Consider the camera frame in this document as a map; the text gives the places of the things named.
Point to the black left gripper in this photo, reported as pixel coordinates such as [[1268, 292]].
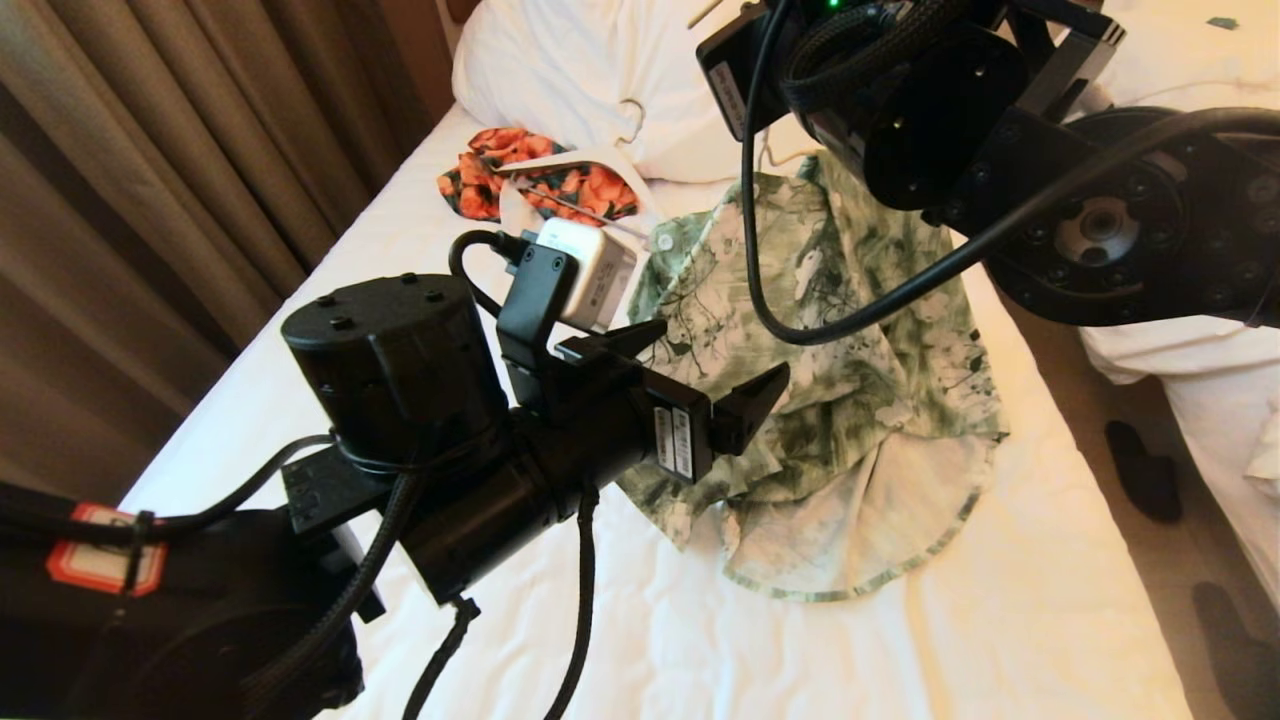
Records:
[[560, 470]]

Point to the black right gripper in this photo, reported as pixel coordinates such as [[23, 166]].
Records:
[[760, 70]]

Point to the green floral short-sleeve shirt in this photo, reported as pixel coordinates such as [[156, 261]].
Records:
[[850, 400]]

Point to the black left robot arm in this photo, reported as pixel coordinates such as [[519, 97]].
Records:
[[200, 600]]

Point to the white hanger with metal hook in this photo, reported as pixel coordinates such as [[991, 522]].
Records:
[[590, 160]]

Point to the white pillow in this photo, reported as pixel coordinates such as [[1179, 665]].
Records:
[[560, 70]]

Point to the orange floral garment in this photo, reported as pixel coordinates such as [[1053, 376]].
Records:
[[480, 180]]

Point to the white sheeted bed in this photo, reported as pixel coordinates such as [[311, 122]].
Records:
[[900, 650]]

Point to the small green card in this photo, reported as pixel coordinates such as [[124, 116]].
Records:
[[1222, 21]]

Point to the black slipper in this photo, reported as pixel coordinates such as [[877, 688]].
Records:
[[1145, 470]]

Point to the white duvet bed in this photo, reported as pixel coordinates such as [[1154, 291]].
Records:
[[1200, 400]]

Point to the brown curtain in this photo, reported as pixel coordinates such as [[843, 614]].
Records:
[[150, 150]]

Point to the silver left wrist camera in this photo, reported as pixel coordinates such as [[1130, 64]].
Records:
[[600, 275]]

